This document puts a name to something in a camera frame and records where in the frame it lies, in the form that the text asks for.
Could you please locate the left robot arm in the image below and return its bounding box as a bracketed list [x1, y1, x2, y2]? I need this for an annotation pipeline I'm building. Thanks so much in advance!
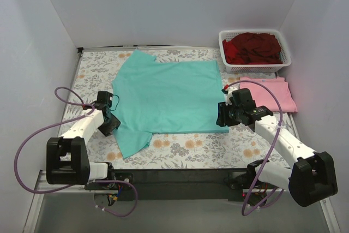
[46, 106, 121, 189]

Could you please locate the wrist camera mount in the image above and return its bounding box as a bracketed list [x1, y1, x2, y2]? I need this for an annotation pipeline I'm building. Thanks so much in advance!
[94, 91, 120, 111]
[222, 85, 273, 117]

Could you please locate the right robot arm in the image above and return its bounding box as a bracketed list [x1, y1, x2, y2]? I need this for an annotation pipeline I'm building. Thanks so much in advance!
[216, 102, 338, 207]

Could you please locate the bright red t shirt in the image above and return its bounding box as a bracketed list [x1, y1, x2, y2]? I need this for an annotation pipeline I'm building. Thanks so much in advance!
[222, 40, 240, 64]

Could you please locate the folded pink t shirt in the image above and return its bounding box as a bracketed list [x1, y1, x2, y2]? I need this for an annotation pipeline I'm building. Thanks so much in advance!
[239, 77, 298, 113]

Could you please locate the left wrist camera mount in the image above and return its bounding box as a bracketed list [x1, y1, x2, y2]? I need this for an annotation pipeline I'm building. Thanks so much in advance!
[94, 91, 120, 111]

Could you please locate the teal t shirt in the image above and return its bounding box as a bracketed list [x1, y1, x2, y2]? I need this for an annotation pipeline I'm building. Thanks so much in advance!
[112, 50, 229, 158]

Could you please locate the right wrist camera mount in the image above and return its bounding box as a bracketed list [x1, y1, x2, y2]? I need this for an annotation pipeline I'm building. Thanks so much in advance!
[222, 85, 273, 117]

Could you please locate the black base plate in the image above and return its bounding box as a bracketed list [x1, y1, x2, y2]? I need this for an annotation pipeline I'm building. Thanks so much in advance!
[84, 169, 280, 202]

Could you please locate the dark red t shirt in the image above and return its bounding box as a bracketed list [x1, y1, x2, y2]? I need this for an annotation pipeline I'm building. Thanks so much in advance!
[228, 33, 282, 65]

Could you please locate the white plastic laundry basket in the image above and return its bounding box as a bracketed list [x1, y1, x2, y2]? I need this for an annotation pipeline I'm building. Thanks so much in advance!
[218, 28, 292, 73]

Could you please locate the aluminium front rail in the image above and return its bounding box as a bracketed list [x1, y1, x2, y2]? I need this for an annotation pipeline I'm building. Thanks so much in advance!
[34, 169, 328, 194]

